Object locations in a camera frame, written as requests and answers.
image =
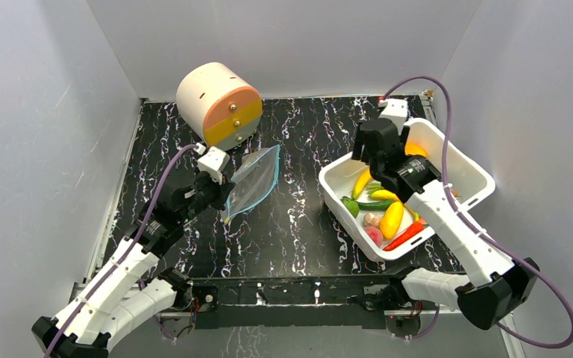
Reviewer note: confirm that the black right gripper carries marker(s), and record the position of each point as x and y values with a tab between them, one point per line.
370	146

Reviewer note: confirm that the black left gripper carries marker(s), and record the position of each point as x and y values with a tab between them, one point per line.
223	190

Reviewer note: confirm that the small yellow banana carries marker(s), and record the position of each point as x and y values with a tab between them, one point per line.
360	184

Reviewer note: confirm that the yellow bell pepper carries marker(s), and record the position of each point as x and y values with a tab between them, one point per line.
412	149

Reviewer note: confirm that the clear blue zip bag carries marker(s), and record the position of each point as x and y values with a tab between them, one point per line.
254	180

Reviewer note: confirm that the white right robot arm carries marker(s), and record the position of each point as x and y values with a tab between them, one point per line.
494	284

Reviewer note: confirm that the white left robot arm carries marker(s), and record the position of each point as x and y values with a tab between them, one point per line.
152	236

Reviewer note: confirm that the long yellow banana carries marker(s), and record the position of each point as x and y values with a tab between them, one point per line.
385	195

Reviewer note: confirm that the green cucumber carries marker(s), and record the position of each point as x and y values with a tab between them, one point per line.
354	207

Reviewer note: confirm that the beige garlic bulb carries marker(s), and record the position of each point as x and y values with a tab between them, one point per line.
371	220

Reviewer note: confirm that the yellow mango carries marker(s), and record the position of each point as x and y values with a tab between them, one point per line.
391	220

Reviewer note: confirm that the white plastic bin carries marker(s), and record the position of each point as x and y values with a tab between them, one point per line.
472	183

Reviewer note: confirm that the round pastel drawer cabinet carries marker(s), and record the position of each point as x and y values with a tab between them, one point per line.
222	108

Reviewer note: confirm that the pink peach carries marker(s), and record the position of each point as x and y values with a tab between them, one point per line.
375	235

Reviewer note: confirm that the red chili pepper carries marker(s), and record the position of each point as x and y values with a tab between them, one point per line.
410	232

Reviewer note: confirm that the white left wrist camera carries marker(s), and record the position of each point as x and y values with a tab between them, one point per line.
213	161

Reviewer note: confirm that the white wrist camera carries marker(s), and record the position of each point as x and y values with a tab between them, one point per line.
394	110
213	161

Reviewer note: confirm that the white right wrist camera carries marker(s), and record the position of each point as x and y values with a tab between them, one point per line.
394	110

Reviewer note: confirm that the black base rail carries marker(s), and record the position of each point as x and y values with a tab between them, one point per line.
366	300

